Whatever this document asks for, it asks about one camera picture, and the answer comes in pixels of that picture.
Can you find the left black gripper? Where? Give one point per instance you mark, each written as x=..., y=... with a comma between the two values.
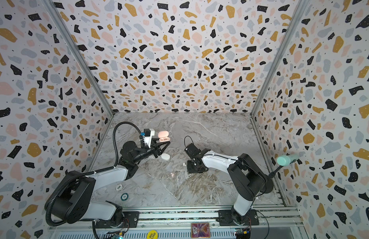
x=156, y=149

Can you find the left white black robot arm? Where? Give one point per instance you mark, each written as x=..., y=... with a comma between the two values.
x=73, y=200

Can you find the pink square card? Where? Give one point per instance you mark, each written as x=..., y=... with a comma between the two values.
x=200, y=230

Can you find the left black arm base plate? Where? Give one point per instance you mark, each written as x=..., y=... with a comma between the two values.
x=121, y=220

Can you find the pink earbud case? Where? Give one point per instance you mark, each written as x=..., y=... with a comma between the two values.
x=163, y=136

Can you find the white earbud case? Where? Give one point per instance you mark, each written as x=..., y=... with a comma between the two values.
x=165, y=156

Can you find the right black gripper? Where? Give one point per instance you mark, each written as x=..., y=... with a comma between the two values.
x=191, y=152

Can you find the white poker chip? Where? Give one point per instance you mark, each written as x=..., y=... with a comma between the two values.
x=119, y=187

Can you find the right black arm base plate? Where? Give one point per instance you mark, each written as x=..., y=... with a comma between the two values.
x=232, y=218

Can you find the mint green microphone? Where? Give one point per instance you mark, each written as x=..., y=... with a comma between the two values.
x=283, y=161

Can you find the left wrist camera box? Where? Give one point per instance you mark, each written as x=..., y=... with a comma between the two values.
x=147, y=136

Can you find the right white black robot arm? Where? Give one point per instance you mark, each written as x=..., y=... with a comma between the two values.
x=248, y=179

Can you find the teal ring poker chip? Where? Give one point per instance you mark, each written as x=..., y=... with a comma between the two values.
x=124, y=196

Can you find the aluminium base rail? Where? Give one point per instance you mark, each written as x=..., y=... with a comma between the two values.
x=275, y=222

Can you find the yellow round sticker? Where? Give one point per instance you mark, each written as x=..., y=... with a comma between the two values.
x=153, y=234

